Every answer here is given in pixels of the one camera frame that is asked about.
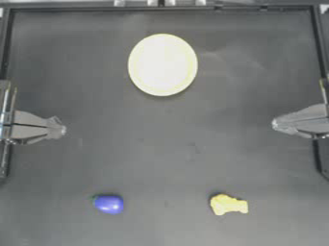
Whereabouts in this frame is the yellow round plate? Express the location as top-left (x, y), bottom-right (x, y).
top-left (127, 33), bottom-right (199, 97)

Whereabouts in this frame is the brown toy chicken wing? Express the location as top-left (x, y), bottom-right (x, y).
top-left (209, 193), bottom-right (249, 216)

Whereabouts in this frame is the black table frame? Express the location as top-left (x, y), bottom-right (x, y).
top-left (0, 3), bottom-right (329, 85)

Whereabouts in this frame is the blue toy eggplant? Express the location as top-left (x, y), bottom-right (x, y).
top-left (91, 193), bottom-right (126, 215)

